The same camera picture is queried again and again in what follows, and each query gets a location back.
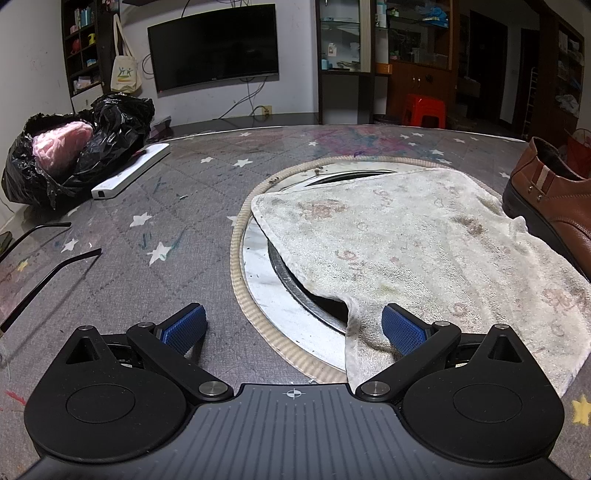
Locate pink fluffy yarn bundle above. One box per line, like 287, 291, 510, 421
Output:
31, 119, 95, 178

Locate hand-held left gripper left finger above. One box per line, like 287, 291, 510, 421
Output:
65, 302, 234, 402

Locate black plastic bag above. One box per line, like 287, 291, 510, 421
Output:
1, 92, 156, 210

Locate round metal table inset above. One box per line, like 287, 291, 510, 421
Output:
231, 156, 509, 384

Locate cream tote bag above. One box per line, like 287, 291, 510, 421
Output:
110, 14, 142, 95

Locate red plastic stool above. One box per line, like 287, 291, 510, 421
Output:
403, 93, 447, 129

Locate white power strip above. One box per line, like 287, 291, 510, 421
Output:
91, 143, 171, 200

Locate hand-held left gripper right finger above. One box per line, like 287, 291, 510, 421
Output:
355, 303, 529, 401

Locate dark low television stand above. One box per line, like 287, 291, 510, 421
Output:
157, 112, 321, 139

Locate white towel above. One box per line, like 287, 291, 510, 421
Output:
252, 167, 591, 398

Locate black eyeglasses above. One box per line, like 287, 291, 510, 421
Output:
0, 222, 103, 333

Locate red play tent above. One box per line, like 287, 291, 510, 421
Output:
566, 128, 591, 178

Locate dark open bookshelf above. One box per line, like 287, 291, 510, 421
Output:
61, 0, 116, 114

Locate grey star-printed table mat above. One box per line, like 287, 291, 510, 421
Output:
0, 124, 591, 480

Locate brown leather shoe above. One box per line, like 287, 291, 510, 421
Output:
502, 136, 591, 273

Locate glass display cabinet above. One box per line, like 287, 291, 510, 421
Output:
315, 0, 460, 125

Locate black flat television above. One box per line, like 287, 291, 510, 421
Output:
147, 4, 280, 94

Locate brown wooden shelf unit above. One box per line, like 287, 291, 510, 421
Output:
538, 0, 591, 144

